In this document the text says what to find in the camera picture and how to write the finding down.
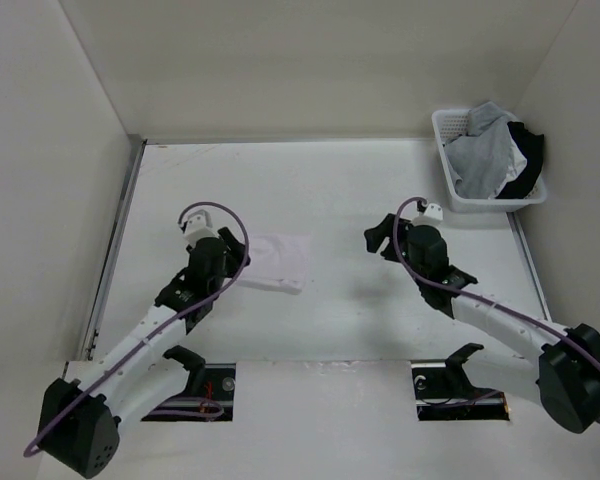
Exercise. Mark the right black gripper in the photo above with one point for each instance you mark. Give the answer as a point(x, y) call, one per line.
point(375, 236)

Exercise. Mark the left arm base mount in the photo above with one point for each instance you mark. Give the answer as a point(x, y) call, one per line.
point(208, 395)

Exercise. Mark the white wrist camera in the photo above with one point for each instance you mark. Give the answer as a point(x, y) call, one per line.
point(430, 214)
point(197, 225)

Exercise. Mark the white tank top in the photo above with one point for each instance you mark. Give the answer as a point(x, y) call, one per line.
point(516, 166)

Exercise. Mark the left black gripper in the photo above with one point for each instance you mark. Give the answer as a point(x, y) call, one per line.
point(235, 252)

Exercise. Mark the black tank top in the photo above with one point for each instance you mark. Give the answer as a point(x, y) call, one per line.
point(533, 148)

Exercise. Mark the metal table rail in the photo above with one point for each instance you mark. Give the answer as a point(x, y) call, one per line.
point(91, 327)
point(529, 266)

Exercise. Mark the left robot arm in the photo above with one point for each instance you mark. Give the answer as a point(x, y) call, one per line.
point(83, 420)

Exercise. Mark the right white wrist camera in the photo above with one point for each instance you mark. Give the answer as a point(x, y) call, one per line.
point(430, 214)

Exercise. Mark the grey tank top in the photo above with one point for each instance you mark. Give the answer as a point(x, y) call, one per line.
point(479, 158)

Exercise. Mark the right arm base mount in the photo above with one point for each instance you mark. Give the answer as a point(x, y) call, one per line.
point(443, 392)

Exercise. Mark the pale pink tank top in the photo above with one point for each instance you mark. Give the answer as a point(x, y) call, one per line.
point(278, 263)

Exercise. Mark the left metal table rail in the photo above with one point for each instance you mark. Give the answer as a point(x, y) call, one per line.
point(91, 327)

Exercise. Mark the right metal table rail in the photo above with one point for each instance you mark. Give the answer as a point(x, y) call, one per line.
point(529, 266)

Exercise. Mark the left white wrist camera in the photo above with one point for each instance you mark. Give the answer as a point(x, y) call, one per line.
point(197, 225)

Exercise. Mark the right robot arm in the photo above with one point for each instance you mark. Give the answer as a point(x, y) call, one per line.
point(554, 366)

